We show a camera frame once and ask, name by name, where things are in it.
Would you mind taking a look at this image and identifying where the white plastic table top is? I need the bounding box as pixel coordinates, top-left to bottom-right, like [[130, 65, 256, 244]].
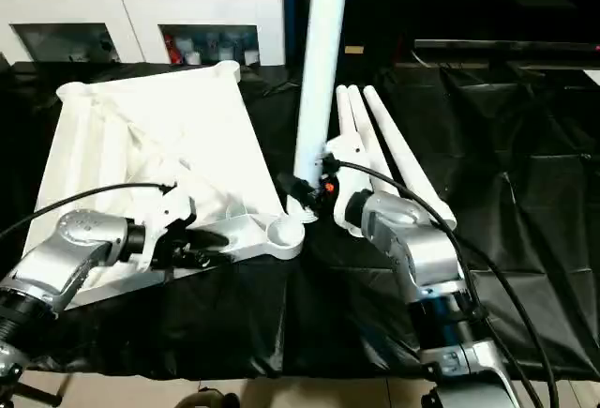
[[35, 60, 307, 311]]

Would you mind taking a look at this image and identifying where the white plastic table leg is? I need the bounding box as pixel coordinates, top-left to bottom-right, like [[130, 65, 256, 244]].
[[362, 86, 458, 232], [336, 84, 362, 144], [347, 84, 393, 193], [284, 0, 353, 225]]

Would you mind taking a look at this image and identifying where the black metal folding stand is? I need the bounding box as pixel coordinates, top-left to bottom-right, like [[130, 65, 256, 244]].
[[13, 365, 67, 408]]

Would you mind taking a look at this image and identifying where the black mat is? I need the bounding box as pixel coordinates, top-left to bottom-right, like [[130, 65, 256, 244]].
[[0, 58, 600, 379]]

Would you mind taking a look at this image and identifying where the long black bar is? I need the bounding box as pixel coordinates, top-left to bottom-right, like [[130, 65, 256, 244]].
[[413, 38, 600, 53]]

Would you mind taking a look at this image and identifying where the white cabinet with glass doors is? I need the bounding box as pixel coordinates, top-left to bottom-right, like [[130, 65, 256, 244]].
[[0, 0, 287, 68]]

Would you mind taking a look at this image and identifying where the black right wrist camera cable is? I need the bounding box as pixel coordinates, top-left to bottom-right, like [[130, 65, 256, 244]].
[[333, 158, 562, 408]]

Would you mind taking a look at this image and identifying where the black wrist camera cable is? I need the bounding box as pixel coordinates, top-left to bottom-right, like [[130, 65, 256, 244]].
[[333, 158, 562, 408], [0, 181, 179, 240]]

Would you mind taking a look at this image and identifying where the black left wrist camera cable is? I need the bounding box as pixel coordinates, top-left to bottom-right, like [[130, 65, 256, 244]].
[[0, 181, 179, 240]]

